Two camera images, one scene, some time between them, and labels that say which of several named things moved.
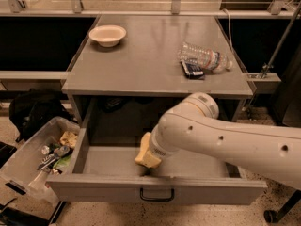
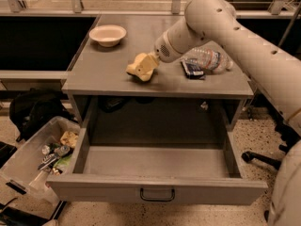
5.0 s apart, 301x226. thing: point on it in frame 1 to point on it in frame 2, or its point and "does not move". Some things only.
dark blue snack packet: [193, 70] does not move
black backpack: [30, 110] does not move
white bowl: [108, 36] does not move
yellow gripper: [155, 150] to [162, 51]
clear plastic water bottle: [211, 60] does not move
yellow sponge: [151, 160] to [132, 72]
